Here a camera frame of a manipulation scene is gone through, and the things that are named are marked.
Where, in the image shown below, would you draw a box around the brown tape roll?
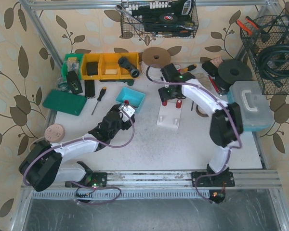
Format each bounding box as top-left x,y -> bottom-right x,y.
195,105 -> 209,118

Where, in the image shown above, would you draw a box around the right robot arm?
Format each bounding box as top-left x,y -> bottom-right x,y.
158,64 -> 243,186

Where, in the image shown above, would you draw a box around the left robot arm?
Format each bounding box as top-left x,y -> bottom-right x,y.
19,104 -> 135,192

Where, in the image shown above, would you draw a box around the white peg board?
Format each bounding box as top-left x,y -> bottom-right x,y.
157,101 -> 182,129

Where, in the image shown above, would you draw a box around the teal plastic box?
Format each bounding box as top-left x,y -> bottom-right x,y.
116,87 -> 145,113

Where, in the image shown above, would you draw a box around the yellow orange screwdriver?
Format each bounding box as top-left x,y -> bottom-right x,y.
181,64 -> 197,74

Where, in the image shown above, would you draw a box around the red white tape roll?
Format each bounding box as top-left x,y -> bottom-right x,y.
174,64 -> 181,72

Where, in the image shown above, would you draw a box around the black orange screwdriver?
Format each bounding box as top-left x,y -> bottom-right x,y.
91,87 -> 106,115

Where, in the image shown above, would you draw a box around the white work glove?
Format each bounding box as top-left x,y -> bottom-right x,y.
194,73 -> 212,90

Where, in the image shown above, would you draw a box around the green clamp tool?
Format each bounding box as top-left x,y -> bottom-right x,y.
100,79 -> 135,86

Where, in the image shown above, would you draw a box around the red utility knife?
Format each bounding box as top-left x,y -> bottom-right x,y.
207,74 -> 227,96

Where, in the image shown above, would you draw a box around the black pouch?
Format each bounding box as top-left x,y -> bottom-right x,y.
202,61 -> 218,77

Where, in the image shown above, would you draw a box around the black rectangular block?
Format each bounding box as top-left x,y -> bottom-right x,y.
84,80 -> 95,98

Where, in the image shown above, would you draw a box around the black pipe fitting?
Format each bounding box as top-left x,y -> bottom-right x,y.
118,57 -> 140,78

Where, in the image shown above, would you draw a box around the yellow parts bin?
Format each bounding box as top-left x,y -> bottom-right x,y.
80,52 -> 140,81

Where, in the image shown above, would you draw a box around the black meter device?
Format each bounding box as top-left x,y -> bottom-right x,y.
66,71 -> 83,94

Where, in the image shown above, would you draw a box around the green plastic lid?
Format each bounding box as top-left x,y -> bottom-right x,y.
42,90 -> 87,116

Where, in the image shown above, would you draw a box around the black disc spool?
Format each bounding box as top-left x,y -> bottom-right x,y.
215,59 -> 252,91

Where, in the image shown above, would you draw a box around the round beige power strip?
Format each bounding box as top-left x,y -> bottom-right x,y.
44,124 -> 65,143

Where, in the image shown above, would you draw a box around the green parts bin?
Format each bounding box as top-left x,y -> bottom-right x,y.
61,53 -> 83,80

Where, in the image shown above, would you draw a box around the clear teal toolbox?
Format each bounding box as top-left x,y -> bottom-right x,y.
227,81 -> 274,132

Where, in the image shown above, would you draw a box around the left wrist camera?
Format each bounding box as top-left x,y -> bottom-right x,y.
119,104 -> 135,120

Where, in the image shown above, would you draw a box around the white cable coil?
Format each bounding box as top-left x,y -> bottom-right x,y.
141,46 -> 171,81

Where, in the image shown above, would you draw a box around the wire basket with tools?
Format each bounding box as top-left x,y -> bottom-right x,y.
115,0 -> 198,40

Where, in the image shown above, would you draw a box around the black coiled hose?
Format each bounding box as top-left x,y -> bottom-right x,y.
256,41 -> 289,84

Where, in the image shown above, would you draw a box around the orange handled pliers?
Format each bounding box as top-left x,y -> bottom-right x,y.
236,16 -> 260,36

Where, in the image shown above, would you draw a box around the wire basket with cables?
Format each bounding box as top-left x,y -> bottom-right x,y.
240,14 -> 289,95

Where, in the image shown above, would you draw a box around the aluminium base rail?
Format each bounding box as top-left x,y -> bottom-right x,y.
21,169 -> 283,191

